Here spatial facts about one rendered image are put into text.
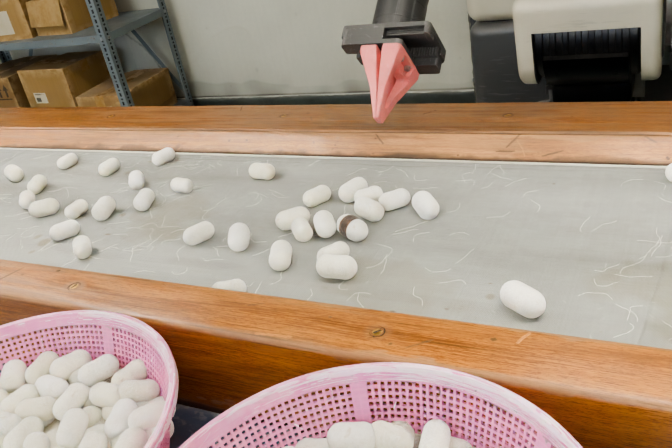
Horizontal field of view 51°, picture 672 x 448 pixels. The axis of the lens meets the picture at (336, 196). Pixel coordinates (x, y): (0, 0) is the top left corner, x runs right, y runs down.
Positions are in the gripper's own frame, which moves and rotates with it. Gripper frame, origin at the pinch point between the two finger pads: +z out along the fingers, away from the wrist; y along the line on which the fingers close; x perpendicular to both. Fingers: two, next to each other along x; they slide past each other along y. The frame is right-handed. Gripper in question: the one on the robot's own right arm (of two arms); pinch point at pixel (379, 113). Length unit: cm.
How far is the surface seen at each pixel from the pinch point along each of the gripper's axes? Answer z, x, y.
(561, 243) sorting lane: 13.2, -1.7, 20.4
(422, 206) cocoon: 10.7, -1.8, 7.3
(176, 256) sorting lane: 19.4, -6.7, -15.7
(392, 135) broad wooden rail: -1.3, 8.2, -1.8
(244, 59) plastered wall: -109, 164, -151
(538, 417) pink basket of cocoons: 28.8, -18.9, 23.2
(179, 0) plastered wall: -126, 142, -177
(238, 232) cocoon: 16.3, -6.9, -8.9
